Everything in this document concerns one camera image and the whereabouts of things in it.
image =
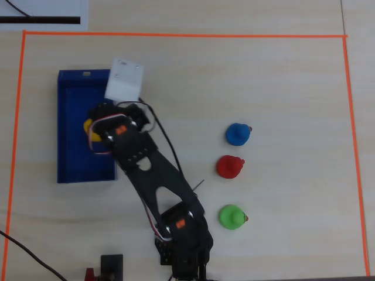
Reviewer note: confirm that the green rubber duck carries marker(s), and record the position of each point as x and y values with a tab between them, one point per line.
233	217

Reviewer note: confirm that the yellow rubber duck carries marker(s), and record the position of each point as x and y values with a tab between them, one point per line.
88	126

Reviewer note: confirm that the orange tape strip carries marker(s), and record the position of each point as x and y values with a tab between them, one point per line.
354	152
184	35
14	146

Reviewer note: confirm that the red rubber duck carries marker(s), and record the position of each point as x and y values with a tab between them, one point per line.
230	167

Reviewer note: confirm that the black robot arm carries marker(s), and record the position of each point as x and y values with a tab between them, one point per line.
164	181

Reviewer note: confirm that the blue rubber duck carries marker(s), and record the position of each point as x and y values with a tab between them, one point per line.
237	134

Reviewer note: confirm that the black table clamp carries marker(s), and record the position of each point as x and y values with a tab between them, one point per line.
112	267

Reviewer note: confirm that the blue rectangular box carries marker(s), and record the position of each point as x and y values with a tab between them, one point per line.
76	158

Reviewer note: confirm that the black flat bar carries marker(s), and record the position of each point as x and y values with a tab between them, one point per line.
41	20

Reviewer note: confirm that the white paper sheet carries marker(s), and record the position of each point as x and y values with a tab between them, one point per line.
44	7

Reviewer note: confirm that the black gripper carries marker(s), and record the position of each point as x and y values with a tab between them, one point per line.
99	113

